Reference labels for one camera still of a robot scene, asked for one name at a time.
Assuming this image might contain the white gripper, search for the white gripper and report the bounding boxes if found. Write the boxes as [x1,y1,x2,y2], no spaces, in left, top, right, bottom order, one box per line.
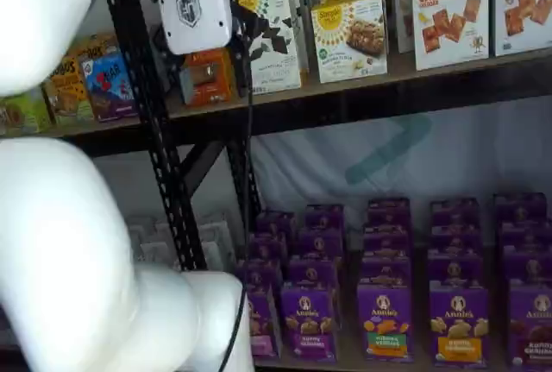
[154,0,254,106]

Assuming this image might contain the purple Annie's box pink patch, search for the purple Annie's box pink patch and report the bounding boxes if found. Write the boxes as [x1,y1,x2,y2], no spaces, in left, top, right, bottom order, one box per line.
[246,287,285,359]

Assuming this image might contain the orange snack box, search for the orange snack box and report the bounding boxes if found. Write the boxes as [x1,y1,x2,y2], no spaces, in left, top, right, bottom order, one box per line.
[184,47,237,108]

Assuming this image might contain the blue Zbar snack box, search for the blue Zbar snack box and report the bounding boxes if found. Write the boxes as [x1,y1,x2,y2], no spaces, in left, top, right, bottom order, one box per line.
[80,48,140,123]

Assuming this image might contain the yellow brown snack box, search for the yellow brown snack box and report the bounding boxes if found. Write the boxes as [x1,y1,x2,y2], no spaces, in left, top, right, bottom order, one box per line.
[41,34,95,126]

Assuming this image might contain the green snack box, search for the green snack box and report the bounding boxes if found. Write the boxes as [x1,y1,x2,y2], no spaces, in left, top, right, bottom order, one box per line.
[0,90,52,136]

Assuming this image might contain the orange pretzel crackers box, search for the orange pretzel crackers box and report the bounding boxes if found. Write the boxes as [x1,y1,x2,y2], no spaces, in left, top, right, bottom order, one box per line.
[389,0,416,54]

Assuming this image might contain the white crackers box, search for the white crackers box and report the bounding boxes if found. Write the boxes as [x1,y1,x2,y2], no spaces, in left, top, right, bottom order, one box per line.
[408,0,491,73]

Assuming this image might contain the purple Annie's box violet patch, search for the purple Annie's box violet patch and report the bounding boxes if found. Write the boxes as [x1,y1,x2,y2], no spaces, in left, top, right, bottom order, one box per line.
[279,286,337,363]

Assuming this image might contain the purple Annie's box green patch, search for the purple Annie's box green patch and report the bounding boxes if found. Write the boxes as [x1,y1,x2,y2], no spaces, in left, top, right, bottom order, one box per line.
[355,283,415,363]

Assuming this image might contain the blue pretzel crackers box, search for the blue pretzel crackers box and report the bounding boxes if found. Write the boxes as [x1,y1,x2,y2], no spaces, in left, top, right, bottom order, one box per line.
[492,0,552,58]

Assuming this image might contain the purple Annie's box yellow patch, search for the purple Annie's box yellow patch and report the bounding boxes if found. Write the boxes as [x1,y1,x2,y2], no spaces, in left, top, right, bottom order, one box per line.
[428,287,491,368]

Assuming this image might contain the purple Annie's box brown patch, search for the purple Annie's box brown patch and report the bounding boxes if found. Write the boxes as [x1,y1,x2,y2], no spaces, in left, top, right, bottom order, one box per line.
[506,279,552,369]

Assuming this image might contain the black metal shelving rack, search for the black metal shelving rack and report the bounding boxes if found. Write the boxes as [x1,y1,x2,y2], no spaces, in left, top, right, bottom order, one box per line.
[129,0,552,372]
[0,0,204,272]

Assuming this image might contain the white patterned carton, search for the white patterned carton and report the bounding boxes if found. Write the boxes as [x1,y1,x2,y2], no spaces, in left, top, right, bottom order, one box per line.
[128,215,176,268]
[197,211,237,270]

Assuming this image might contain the white cloth backdrop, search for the white cloth backdrop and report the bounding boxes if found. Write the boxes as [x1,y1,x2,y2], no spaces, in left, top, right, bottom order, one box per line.
[249,95,552,269]

